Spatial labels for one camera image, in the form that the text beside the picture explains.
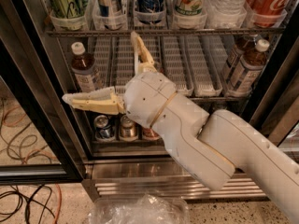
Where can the red can bottom front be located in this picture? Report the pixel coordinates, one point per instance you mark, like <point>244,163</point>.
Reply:
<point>149,134</point>

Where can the wire shelf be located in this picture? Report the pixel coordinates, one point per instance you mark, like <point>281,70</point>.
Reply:
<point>167,32</point>
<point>211,99</point>

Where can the left brown tea bottle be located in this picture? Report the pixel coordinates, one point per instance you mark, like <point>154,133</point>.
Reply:
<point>84,68</point>

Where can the middle wire shelf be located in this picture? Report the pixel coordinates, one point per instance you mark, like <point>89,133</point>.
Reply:
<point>211,99</point>

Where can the silver blue slim can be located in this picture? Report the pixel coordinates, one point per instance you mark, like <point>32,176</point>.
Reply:
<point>110,10</point>

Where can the stainless fridge base grille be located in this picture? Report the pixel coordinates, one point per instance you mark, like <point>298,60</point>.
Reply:
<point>161,177</point>

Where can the top wire shelf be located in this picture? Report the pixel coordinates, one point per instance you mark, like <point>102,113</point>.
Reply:
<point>167,32</point>

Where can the blue can bottom front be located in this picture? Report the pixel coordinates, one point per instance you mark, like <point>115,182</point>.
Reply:
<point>103,127</point>

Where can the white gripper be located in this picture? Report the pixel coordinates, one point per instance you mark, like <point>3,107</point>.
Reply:
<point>148,98</point>

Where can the fridge right glass door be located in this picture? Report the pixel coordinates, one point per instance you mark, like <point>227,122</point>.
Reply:
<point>273,108</point>

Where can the right rear tea bottle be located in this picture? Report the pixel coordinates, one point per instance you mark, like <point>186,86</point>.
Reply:
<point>242,44</point>

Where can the right front tea bottle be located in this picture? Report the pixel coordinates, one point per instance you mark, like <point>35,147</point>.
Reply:
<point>249,67</point>

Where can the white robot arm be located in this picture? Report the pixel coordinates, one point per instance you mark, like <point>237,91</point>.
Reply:
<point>209,146</point>

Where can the fridge left glass door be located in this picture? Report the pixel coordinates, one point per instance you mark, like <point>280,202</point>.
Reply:
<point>34,69</point>

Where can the clear plastic bin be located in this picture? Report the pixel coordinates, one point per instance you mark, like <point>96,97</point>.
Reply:
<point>147,209</point>

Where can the fridge glass door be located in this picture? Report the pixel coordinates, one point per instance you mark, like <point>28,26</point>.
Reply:
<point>273,108</point>
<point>34,69</point>

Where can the red coca-cola can top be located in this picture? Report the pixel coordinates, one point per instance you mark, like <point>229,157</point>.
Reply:
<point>265,13</point>

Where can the dark blue can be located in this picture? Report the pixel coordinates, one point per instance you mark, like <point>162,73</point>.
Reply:
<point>149,11</point>

